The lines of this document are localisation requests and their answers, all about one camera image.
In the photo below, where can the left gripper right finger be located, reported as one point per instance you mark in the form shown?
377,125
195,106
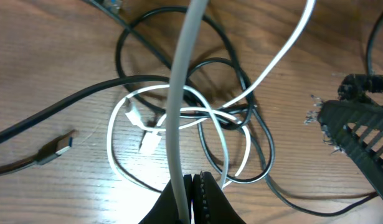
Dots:
210,205

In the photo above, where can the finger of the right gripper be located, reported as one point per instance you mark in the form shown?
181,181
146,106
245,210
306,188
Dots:
355,129
355,86

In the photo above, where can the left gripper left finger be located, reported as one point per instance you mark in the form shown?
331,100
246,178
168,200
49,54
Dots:
165,211

